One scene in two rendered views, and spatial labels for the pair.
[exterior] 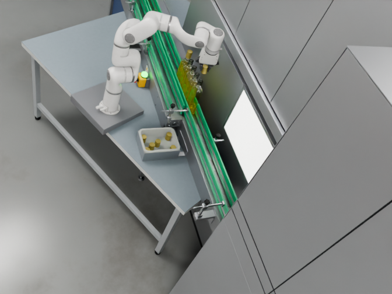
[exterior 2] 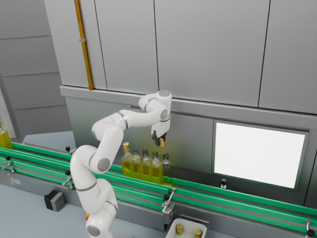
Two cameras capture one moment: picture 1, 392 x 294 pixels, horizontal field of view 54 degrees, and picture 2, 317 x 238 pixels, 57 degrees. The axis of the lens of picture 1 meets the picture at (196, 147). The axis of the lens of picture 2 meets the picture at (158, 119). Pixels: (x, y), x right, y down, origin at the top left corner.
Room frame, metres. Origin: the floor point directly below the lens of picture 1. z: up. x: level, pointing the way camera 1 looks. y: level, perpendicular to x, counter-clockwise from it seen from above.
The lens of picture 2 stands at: (0.65, 0.77, 2.02)
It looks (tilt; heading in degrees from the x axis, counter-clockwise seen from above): 28 degrees down; 331
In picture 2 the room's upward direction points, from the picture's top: 3 degrees counter-clockwise
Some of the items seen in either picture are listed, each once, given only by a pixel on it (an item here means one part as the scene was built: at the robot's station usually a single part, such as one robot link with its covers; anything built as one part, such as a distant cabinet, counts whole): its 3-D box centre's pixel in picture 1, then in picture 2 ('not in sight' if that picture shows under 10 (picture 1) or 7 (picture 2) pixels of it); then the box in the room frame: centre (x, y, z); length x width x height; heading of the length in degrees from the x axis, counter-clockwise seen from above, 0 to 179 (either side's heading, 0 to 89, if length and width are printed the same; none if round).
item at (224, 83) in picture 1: (233, 104); (209, 146); (1.67, -0.09, 1.15); 0.90 x 0.03 x 0.34; 37
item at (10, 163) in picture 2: (129, 3); (7, 167); (2.44, 0.88, 0.94); 0.07 x 0.04 x 0.13; 127
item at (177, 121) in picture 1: (173, 122); (170, 213); (1.64, 0.19, 0.85); 0.09 x 0.04 x 0.07; 127
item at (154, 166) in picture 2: (189, 92); (156, 176); (1.79, 0.17, 0.99); 0.06 x 0.06 x 0.21; 36
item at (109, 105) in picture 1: (109, 99); not in sight; (1.56, 0.59, 0.87); 0.16 x 0.13 x 0.15; 153
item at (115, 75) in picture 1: (117, 79); (101, 225); (1.59, 0.57, 1.03); 0.13 x 0.10 x 0.16; 134
